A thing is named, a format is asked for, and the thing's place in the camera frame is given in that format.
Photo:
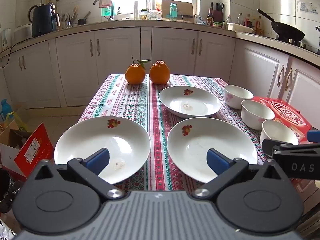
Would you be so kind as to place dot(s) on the brown cardboard sheet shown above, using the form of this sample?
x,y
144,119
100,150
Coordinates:
x,y
182,8

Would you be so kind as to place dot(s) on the glass jar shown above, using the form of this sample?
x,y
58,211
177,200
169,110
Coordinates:
x,y
143,15

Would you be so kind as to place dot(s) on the white woven sack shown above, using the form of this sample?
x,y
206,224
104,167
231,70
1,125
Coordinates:
x,y
6,230

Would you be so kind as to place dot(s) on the red cardboard box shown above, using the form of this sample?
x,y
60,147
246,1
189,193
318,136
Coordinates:
x,y
35,150

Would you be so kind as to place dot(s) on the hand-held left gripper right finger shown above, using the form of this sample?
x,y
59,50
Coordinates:
x,y
217,162

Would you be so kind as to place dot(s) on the small black pot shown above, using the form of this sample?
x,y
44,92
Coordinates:
x,y
82,21

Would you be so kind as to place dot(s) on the white electric kettle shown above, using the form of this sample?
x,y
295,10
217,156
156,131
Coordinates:
x,y
6,38

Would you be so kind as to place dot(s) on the red gift box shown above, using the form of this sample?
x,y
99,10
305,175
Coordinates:
x,y
287,110

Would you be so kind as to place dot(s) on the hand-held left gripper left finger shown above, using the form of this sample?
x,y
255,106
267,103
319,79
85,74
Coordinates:
x,y
98,158

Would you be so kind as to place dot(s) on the white plate with fruit print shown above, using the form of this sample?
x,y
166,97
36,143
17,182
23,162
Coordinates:
x,y
200,102
82,140
190,142

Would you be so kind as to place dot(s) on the yellow green bag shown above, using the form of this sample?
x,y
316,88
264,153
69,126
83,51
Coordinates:
x,y
17,121

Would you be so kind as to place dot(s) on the glass pitcher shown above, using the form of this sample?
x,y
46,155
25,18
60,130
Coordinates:
x,y
156,15

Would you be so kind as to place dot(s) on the teal water bottle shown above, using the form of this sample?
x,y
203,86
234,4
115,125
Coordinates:
x,y
173,11

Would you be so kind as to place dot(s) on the blue plastic bottle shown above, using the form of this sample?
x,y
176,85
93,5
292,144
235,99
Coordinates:
x,y
6,108

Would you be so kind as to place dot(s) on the utensil holder with utensils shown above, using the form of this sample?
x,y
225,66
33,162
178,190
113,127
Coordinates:
x,y
68,20

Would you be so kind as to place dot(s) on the pink cloth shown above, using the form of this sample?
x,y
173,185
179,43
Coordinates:
x,y
105,3

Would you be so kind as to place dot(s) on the white ceramic bowl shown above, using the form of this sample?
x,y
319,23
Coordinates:
x,y
252,117
275,135
235,100

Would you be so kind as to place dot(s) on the black plastic bag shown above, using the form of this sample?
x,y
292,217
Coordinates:
x,y
8,190

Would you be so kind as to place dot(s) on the dark sauce bottle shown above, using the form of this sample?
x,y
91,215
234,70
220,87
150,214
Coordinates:
x,y
210,18

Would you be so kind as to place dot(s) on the white kitchen cabinets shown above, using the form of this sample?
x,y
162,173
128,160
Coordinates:
x,y
120,55

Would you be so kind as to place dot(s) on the stack of clear cups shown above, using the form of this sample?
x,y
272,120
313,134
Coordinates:
x,y
136,10

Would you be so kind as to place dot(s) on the green bottle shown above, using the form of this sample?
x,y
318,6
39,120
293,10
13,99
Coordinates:
x,y
107,12

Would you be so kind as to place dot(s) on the patterned tablecloth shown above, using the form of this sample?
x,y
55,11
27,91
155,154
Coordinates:
x,y
140,105

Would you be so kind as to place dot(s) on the dark air fryer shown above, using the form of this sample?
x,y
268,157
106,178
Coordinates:
x,y
43,20

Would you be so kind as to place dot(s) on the black knife block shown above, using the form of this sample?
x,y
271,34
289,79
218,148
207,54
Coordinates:
x,y
218,13

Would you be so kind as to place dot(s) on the bumpy orange without leaf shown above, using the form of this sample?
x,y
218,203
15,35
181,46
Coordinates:
x,y
160,72

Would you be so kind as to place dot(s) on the metal faucet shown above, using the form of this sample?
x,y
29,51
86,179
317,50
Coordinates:
x,y
96,1

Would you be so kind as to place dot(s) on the white plastic tray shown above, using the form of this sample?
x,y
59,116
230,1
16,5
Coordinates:
x,y
240,28

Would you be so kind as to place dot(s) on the brown cardboard box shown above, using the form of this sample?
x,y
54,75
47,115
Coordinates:
x,y
10,150

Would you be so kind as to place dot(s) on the orange with green leaf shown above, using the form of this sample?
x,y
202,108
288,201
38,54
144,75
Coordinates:
x,y
135,73

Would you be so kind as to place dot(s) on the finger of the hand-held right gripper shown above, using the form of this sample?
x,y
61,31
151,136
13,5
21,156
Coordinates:
x,y
268,146
314,136

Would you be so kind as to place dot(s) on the black wok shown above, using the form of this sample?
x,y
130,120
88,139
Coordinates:
x,y
290,31

